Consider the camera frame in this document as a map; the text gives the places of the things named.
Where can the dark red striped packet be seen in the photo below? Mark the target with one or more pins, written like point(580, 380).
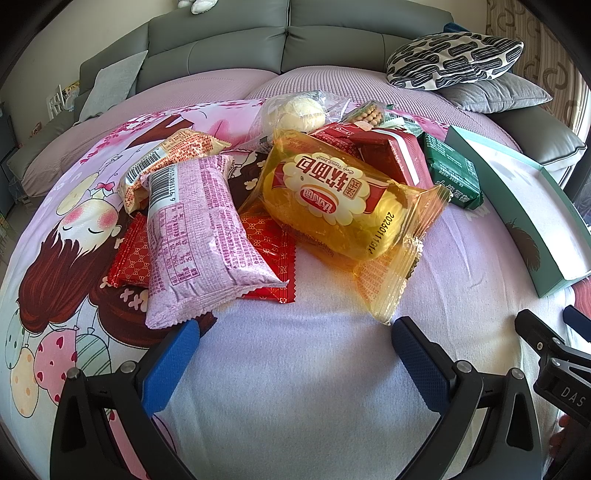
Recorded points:
point(394, 152)

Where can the red patterned packet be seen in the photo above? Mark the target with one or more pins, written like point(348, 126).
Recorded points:
point(277, 247)

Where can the light grey cushion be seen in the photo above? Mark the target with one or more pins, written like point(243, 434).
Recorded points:
point(112, 86)

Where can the light green white packet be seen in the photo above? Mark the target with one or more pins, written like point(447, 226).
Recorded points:
point(395, 120)

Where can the clear pack round crackers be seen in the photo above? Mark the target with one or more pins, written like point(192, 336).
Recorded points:
point(373, 113)

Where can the yellow soft bread packet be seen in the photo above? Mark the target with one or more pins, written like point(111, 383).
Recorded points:
point(349, 214)

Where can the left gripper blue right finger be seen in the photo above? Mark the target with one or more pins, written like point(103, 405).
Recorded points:
point(422, 358)

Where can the black white patterned pillow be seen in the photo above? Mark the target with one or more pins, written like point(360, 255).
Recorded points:
point(443, 60)

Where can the person right hand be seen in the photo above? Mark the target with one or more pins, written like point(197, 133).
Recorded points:
point(556, 440)

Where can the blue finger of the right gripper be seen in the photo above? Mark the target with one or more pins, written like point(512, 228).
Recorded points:
point(578, 321)
point(535, 332)

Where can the pink sofa cover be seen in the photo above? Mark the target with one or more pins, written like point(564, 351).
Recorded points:
point(59, 144)

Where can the grey white plush dog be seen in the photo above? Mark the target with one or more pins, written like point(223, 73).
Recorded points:
point(197, 6)

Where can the orange cream snack packet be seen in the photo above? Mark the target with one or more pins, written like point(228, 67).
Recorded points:
point(184, 144)

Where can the teal white box lid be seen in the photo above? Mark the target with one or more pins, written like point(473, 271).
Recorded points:
point(549, 232)

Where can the clear bag round bun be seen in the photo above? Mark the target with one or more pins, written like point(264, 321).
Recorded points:
point(304, 112)

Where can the pink snack packet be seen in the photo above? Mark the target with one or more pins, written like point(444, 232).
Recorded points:
point(200, 256)

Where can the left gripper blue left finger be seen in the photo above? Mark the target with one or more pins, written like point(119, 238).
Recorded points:
point(163, 366)

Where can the cartoon girl pink cloth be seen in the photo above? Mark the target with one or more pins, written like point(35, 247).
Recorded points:
point(293, 383)

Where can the grey sofa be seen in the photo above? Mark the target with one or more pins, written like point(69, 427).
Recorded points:
point(280, 36)

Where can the dark green snack packet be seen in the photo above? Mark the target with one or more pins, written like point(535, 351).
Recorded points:
point(451, 169)

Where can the patterned beige curtain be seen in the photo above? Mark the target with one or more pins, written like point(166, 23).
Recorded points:
point(544, 61)

